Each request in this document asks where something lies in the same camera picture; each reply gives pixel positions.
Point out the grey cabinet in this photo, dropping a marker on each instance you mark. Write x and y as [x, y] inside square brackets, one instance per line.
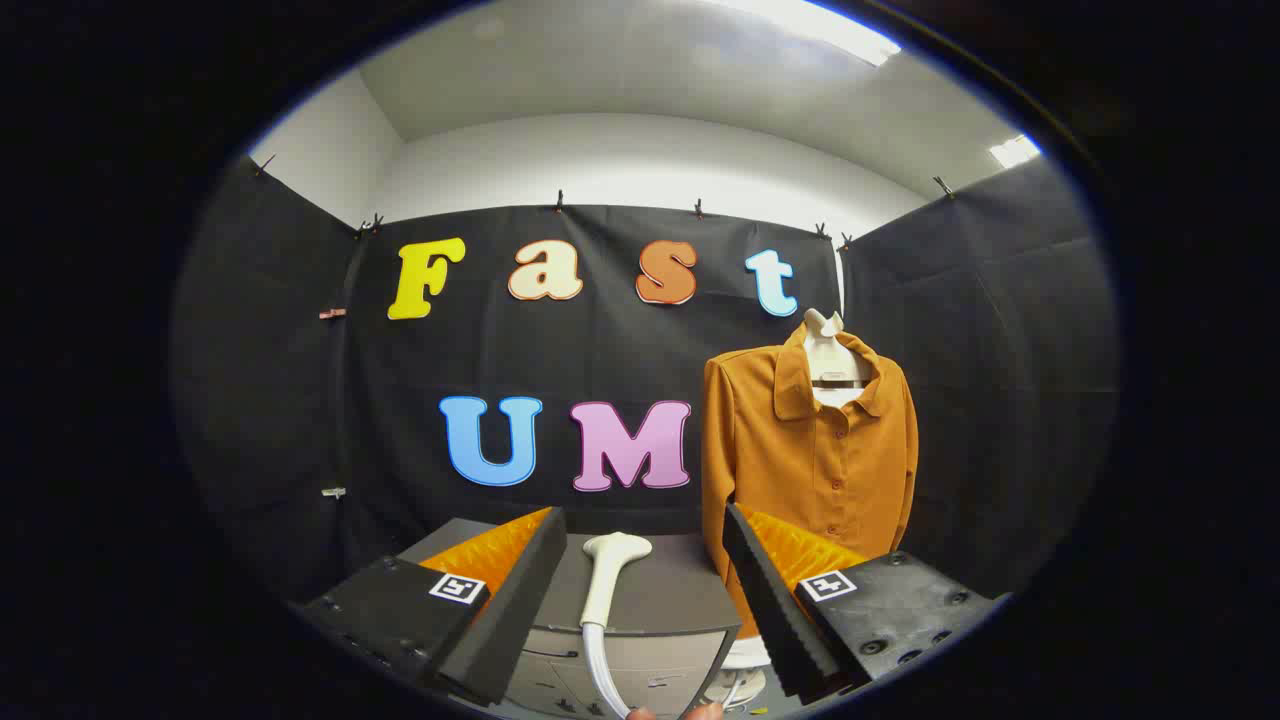
[670, 590]

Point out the long ceiling light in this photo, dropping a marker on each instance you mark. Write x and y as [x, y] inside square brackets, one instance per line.
[810, 25]

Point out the white garment steamer head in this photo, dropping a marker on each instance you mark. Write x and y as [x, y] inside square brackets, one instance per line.
[605, 580]

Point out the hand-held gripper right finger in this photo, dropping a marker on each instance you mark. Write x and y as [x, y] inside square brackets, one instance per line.
[770, 610]

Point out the black backdrop cloth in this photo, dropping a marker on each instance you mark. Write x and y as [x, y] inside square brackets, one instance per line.
[600, 350]

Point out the row of black clips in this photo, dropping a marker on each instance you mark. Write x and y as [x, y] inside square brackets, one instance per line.
[560, 200]

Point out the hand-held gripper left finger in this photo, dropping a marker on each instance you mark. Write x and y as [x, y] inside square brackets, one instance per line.
[520, 600]

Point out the small ceiling light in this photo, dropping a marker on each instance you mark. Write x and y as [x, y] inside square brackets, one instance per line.
[1014, 151]

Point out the orange button-up shirt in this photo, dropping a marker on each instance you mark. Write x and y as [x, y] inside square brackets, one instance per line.
[800, 470]

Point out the white clothes hanger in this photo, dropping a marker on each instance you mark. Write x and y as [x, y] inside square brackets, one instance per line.
[832, 355]

